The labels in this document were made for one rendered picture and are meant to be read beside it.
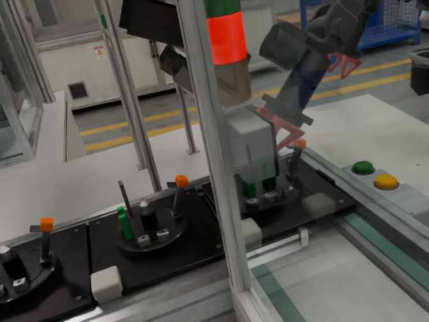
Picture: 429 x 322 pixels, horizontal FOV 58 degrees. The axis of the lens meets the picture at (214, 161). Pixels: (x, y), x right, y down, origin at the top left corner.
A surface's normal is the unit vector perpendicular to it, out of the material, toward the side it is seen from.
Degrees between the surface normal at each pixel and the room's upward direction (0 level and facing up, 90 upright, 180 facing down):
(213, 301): 90
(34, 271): 0
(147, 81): 90
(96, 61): 90
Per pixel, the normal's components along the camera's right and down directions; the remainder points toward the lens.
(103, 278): -0.16, -0.87
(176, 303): 0.33, 0.40
